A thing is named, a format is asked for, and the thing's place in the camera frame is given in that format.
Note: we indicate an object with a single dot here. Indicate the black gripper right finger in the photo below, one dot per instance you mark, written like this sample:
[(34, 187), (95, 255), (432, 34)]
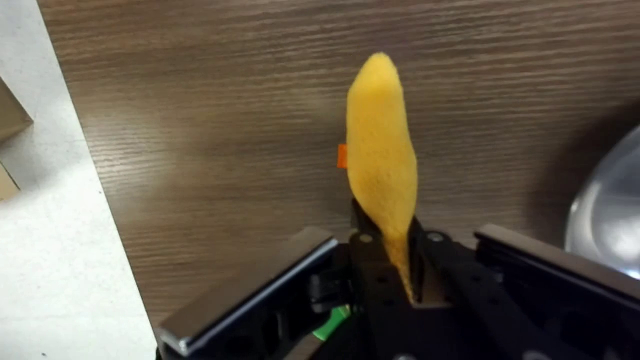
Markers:
[(416, 267)]

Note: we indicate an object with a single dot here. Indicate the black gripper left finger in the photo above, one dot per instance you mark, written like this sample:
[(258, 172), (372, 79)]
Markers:
[(367, 256)]

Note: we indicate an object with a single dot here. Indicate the orange-yellow plush toy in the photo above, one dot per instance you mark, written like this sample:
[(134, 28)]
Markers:
[(381, 153)]

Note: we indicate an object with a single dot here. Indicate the small silver metal pan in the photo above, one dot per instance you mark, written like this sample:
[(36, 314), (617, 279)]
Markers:
[(610, 212)]

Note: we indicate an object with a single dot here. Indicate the brown cardboard box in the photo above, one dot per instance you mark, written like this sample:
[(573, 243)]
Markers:
[(11, 112), (6, 183)]

